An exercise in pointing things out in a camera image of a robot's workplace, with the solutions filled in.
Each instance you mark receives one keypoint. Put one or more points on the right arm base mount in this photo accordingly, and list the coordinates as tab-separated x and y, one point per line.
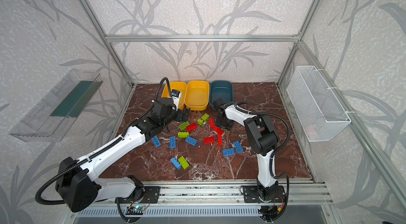
259	194

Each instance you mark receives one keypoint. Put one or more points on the blue brick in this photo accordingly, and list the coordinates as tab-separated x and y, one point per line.
238	147
228	152
175	163
156	141
191	141
172	144

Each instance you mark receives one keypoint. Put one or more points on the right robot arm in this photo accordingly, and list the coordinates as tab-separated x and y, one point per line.
262	136

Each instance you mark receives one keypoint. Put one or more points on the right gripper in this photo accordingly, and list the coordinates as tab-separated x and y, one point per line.
220	110

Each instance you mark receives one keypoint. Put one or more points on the red brick diagonal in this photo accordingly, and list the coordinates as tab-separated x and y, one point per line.
218	131

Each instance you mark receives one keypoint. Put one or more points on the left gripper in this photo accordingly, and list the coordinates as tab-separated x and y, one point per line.
179	113

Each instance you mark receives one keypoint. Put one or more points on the clear acrylic shelf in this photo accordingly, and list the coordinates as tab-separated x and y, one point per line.
53	116

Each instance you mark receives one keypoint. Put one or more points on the blue brick bottom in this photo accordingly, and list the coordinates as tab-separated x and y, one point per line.
175	163

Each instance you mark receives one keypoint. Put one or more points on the white wire basket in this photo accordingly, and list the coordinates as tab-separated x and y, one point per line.
319	111

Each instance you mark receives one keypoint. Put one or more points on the red brick top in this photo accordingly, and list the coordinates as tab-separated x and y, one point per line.
211	123

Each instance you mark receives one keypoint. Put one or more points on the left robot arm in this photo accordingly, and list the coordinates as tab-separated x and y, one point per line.
78	182

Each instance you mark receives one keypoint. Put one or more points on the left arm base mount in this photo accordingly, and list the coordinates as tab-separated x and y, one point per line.
146	195

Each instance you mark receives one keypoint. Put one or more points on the middle yellow bin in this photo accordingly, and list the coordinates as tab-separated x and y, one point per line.
197	95

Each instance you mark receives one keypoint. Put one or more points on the red brick vertical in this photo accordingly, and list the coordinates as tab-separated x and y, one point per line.
219	140

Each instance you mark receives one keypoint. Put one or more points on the green brick bottom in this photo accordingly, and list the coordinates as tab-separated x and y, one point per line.
183	162

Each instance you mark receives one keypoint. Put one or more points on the teal bin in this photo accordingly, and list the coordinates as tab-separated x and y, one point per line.
221	89

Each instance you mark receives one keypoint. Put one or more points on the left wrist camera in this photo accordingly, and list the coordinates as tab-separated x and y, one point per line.
175	96

